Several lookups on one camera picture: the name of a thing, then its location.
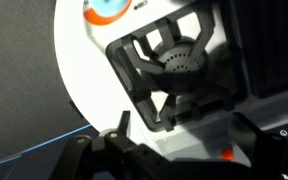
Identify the black stove burner grate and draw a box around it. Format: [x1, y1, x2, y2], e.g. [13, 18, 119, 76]
[105, 6, 249, 133]

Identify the round white table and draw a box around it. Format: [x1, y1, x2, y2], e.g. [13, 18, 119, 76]
[53, 0, 142, 141]

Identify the blue knob with orange ring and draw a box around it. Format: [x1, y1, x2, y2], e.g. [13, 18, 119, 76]
[82, 0, 133, 26]

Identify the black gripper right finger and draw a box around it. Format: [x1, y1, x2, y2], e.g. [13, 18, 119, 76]
[230, 112, 288, 180]

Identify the small red stove button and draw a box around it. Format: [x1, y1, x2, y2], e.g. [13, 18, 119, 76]
[220, 147, 235, 161]

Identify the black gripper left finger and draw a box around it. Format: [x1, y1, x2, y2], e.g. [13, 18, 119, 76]
[49, 110, 172, 180]

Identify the grey toy stove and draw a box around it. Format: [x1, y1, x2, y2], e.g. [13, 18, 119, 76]
[80, 0, 288, 180]

